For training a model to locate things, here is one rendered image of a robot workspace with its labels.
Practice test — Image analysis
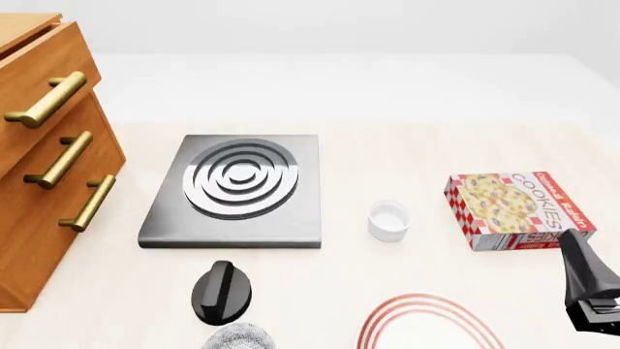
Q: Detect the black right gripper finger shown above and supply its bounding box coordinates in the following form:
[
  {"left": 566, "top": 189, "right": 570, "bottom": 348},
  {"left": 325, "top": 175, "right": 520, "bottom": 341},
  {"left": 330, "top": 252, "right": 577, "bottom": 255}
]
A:
[{"left": 557, "top": 227, "right": 620, "bottom": 305}]

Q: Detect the flat stove plate with rings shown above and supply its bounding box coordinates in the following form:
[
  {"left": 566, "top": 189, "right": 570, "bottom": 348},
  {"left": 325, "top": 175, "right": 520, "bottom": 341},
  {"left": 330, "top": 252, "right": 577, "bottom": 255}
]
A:
[{"left": 137, "top": 134, "right": 324, "bottom": 251}]

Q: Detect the closed wooden drawer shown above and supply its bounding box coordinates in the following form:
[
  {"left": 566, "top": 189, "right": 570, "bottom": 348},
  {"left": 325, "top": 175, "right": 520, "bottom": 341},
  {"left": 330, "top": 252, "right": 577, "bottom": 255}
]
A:
[
  {"left": 0, "top": 90, "right": 113, "bottom": 281},
  {"left": 0, "top": 122, "right": 128, "bottom": 314}
]

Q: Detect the round black stove knob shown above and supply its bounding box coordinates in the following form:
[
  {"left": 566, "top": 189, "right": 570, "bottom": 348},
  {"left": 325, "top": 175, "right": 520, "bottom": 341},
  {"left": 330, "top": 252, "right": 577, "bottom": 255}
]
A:
[{"left": 190, "top": 259, "right": 254, "bottom": 327}]

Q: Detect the white plate with red rings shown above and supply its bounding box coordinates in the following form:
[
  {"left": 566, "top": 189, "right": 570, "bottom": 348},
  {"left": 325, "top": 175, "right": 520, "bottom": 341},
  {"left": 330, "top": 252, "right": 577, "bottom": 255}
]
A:
[{"left": 355, "top": 292, "right": 508, "bottom": 349}]

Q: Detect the open wooden drawer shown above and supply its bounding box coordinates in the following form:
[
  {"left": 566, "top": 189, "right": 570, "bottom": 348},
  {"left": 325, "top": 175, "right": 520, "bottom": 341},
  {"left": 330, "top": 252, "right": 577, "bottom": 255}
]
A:
[{"left": 0, "top": 20, "right": 103, "bottom": 180}]

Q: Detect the wooden cabinet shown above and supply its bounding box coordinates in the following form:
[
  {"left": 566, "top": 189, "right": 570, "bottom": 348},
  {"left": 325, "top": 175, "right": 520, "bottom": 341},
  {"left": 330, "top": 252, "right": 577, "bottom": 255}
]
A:
[{"left": 0, "top": 13, "right": 128, "bottom": 314}]

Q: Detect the patterned grey bowl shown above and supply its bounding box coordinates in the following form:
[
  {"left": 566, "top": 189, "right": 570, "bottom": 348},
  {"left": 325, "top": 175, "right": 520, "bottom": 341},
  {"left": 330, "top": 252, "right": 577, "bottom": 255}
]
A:
[{"left": 200, "top": 321, "right": 279, "bottom": 349}]

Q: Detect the brass drawer handle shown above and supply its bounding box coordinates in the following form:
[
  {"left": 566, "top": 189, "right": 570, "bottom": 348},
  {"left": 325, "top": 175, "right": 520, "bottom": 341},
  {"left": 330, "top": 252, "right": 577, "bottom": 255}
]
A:
[
  {"left": 58, "top": 174, "right": 117, "bottom": 233},
  {"left": 4, "top": 70, "right": 89, "bottom": 130},
  {"left": 23, "top": 130, "right": 95, "bottom": 191}
]

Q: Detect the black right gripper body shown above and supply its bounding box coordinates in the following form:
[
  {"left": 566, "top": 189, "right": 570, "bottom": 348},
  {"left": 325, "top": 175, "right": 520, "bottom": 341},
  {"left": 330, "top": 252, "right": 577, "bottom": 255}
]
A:
[{"left": 563, "top": 288, "right": 620, "bottom": 334}]

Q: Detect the small white ramekin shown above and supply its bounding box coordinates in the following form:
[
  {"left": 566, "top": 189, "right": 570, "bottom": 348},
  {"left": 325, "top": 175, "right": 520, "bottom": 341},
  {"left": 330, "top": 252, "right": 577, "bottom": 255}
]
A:
[{"left": 367, "top": 198, "right": 412, "bottom": 243}]

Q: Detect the red white cookie box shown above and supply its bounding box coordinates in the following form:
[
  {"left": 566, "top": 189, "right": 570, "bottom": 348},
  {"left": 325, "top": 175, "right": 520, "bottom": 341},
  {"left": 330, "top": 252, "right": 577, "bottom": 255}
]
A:
[{"left": 443, "top": 171, "right": 599, "bottom": 253}]

